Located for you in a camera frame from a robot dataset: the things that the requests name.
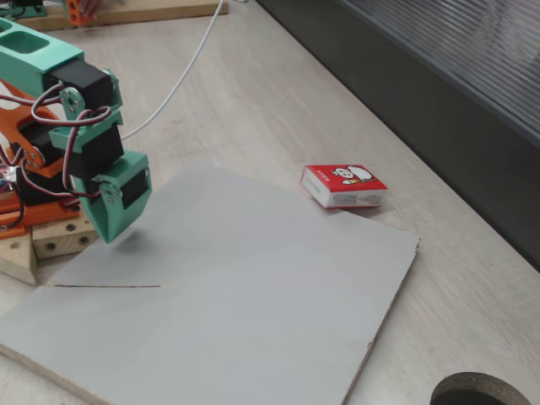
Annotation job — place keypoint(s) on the red and white carton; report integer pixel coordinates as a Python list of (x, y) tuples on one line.
[(337, 185)]

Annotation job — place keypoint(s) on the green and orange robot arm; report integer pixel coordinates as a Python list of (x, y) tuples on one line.
[(25, 63)]

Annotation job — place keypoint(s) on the second green orange robot arm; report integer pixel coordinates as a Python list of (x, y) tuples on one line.
[(78, 14)]

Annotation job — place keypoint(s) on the wooden plank under second arm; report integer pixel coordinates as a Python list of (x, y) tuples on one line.
[(160, 10)]

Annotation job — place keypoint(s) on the person's hand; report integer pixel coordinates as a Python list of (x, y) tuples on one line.
[(92, 5)]

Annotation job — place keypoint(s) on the short wooden base block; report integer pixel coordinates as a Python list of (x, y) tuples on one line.
[(63, 240)]

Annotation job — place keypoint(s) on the orange circuit board holder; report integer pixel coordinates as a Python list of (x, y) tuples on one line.
[(10, 232)]

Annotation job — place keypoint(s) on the grey flat board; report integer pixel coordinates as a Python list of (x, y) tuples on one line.
[(232, 295)]

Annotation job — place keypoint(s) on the ribbed glass partition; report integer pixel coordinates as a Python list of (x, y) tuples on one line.
[(443, 63)]

